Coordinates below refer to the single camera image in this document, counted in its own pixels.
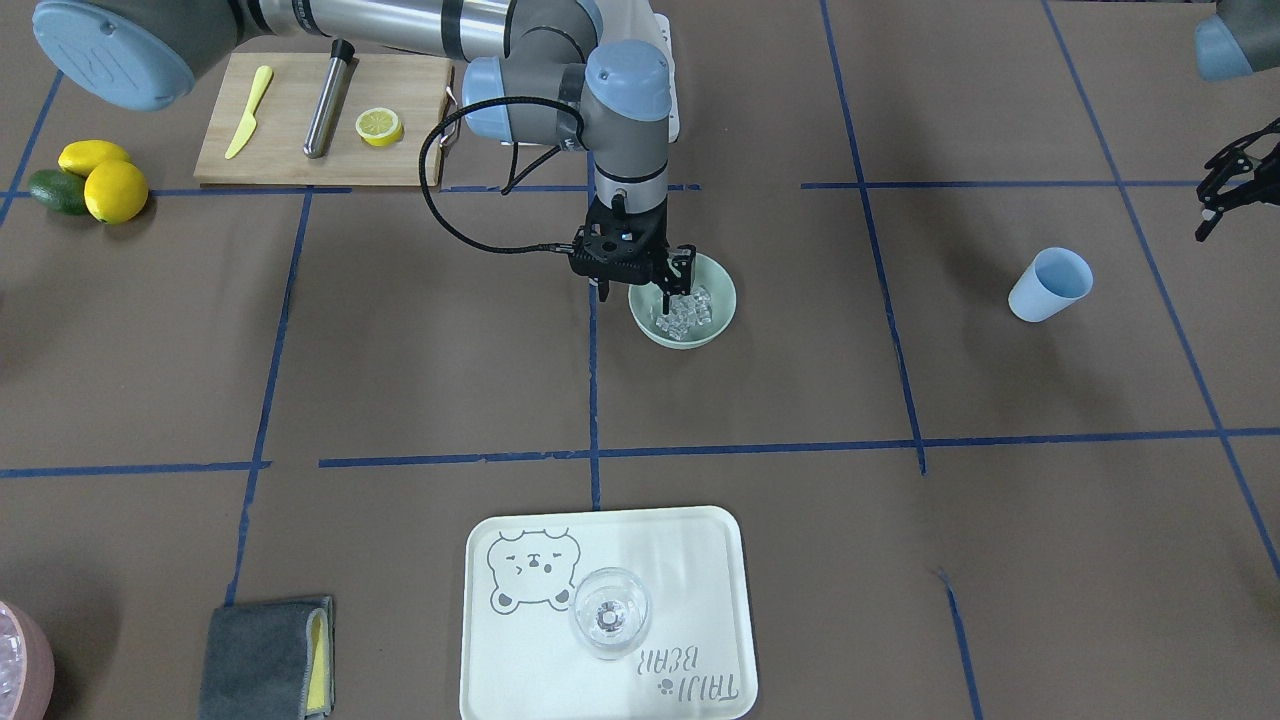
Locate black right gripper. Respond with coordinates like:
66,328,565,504
570,199,698,314

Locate green ceramic bowl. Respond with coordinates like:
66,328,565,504
627,254,737,350

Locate light blue plastic cup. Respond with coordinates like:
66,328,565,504
1007,247,1094,323

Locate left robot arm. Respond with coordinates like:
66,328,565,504
1194,1,1279,242

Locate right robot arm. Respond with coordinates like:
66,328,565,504
32,1,698,301

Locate ice cubes in green bowl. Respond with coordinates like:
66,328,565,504
650,284,714,342

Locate pink bowl of ice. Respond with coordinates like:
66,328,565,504
1,601,55,719

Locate wooden cutting board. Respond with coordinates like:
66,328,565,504
195,53,454,187

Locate half lemon slice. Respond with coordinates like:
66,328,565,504
355,108,404,149

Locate clear wine glass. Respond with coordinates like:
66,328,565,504
571,568,652,661

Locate cream bear print tray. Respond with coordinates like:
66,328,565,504
460,506,759,719

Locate yellow plastic knife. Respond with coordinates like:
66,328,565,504
223,65,274,160

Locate yellow lemon front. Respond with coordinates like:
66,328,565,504
84,160,150,225

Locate yellow lemon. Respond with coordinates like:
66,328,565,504
84,160,150,225
58,138,132,179

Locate grey folded cloth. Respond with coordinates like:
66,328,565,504
197,594,335,719

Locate yellow lemon back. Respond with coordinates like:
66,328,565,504
58,138,132,179

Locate green lime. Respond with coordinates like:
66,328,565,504
28,169,90,217

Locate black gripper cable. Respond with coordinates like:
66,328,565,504
419,96,586,258

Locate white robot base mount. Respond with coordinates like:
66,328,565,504
653,12,682,143

